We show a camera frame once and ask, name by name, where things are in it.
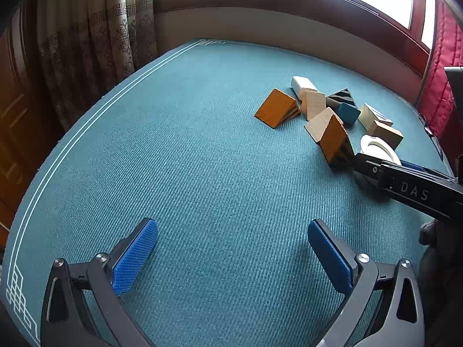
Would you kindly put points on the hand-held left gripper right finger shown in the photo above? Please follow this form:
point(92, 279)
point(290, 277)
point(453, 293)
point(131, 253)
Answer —
point(331, 256)

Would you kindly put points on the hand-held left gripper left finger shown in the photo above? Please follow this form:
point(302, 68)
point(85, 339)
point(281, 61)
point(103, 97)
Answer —
point(135, 256)

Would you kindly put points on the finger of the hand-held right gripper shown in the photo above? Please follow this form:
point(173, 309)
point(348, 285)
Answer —
point(367, 168)
point(414, 166)

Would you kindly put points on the white arch block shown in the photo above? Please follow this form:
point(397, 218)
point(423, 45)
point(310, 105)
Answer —
point(392, 154)

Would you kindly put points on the brown wooden block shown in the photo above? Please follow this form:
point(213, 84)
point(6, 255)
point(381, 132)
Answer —
point(383, 133)

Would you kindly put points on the orange striped wedge block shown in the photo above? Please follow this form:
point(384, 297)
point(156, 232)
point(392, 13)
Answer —
point(275, 106)
point(334, 141)

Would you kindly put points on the black-striped white triangle block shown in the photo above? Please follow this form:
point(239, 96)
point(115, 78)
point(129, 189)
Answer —
point(370, 114)
point(342, 97)

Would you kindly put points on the blue wooden block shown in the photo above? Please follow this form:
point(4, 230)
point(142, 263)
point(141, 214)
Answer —
point(349, 112)

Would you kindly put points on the light wooden wedge block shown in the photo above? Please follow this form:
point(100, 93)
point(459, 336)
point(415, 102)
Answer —
point(318, 124)

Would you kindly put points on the white charger plug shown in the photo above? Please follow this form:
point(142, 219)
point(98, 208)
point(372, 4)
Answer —
point(302, 84)

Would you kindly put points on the person's right hand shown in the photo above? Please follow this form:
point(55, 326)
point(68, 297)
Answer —
point(430, 233)

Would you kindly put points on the red quilted curtain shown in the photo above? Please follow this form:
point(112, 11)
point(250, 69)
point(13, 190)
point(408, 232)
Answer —
point(439, 61)

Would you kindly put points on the teal table mat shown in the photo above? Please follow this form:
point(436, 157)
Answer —
point(217, 170)

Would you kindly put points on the wooden cabinet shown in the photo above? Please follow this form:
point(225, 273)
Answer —
point(14, 115)

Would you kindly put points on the beige patterned curtain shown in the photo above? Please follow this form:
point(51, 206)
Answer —
point(90, 43)

